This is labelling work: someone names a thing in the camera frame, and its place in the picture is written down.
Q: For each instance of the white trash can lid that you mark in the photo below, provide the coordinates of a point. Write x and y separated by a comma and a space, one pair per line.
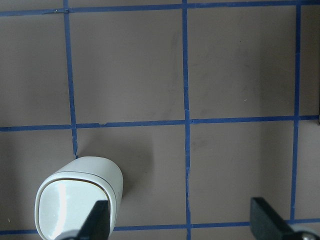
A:
63, 205

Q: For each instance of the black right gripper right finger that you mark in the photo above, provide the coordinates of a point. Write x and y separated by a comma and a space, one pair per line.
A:
267, 224

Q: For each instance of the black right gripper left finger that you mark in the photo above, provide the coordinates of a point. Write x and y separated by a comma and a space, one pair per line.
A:
95, 227

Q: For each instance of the white trash can body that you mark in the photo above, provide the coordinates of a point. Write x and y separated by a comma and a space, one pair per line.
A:
97, 170

